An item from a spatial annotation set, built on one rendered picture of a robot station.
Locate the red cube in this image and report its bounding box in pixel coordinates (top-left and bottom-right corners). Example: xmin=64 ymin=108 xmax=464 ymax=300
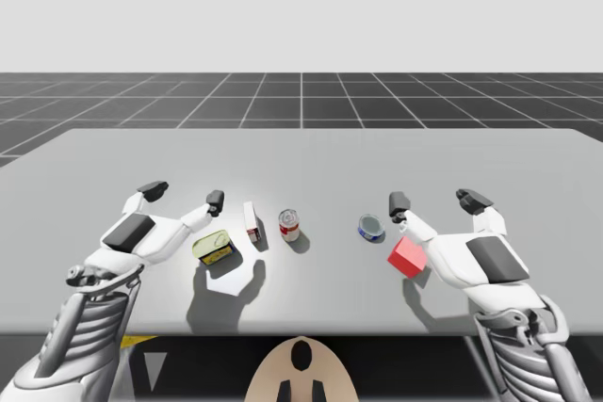
xmin=386 ymin=235 xmax=430 ymax=279

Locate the red and white can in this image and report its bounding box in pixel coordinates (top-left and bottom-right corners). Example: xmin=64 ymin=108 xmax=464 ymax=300
xmin=277 ymin=208 xmax=302 ymax=244

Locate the green and blue rectangular can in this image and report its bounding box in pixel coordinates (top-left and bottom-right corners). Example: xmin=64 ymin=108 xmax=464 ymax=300
xmin=191 ymin=229 xmax=237 ymax=267

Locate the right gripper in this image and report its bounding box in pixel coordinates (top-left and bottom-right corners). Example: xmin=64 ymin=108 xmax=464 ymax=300
xmin=387 ymin=188 xmax=544 ymax=314

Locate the tan robot part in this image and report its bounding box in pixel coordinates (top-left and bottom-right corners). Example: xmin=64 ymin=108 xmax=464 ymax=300
xmin=244 ymin=334 xmax=361 ymax=402

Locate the red and white carton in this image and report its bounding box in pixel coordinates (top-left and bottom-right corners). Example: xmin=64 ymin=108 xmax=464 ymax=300
xmin=242 ymin=201 xmax=262 ymax=245

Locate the blue flat can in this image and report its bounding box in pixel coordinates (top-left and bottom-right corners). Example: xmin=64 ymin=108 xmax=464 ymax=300
xmin=356 ymin=213 xmax=386 ymax=242

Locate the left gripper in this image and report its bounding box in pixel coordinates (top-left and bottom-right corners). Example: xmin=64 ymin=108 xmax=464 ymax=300
xmin=84 ymin=180 xmax=226 ymax=268

